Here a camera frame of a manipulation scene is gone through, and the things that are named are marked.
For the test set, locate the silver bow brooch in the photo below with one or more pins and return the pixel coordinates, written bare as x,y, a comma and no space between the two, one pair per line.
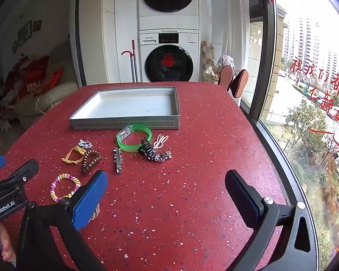
86,144

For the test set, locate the grey shallow tray box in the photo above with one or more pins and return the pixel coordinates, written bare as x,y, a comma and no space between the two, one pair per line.
130,107

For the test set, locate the black hair claw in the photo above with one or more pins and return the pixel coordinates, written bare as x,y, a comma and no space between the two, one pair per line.
145,148

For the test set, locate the small wall picture frame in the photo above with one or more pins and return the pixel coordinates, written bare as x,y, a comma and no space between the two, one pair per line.
36,25
14,46

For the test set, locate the beige shopping bag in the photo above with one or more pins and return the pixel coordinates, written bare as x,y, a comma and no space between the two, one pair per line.
211,74

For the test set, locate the silver spiked hair clip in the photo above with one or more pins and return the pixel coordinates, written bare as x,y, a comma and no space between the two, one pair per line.
118,161

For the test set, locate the beige rabbit hair clip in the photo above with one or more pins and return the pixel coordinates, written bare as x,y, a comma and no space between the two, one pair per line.
157,146

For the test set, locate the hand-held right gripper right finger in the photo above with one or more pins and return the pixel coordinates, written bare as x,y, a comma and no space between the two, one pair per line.
240,196

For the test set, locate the mop with red hook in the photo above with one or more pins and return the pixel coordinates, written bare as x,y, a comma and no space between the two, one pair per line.
134,62

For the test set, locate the cream sofa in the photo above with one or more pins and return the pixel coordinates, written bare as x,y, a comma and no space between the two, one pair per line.
56,96

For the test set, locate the orange-soled slipper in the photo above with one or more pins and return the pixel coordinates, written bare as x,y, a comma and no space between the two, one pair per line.
238,83
226,74

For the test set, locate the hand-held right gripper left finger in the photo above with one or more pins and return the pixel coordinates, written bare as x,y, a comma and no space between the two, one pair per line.
88,200

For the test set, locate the pale pink cloth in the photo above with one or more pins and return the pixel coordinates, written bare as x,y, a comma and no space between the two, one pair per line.
226,61

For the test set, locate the checkered paper bag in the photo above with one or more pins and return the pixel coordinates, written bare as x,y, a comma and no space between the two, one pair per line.
207,52

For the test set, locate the person's left hand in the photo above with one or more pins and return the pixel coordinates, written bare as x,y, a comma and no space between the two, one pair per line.
6,247

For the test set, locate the large wall picture frame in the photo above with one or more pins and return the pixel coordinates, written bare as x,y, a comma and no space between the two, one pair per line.
24,31

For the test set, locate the red cushion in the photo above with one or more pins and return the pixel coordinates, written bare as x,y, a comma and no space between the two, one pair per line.
56,78

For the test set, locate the silver heart pendant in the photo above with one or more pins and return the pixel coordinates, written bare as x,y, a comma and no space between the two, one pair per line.
160,157

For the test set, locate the red printed blanket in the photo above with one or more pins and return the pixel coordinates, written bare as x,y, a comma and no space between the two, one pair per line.
28,76

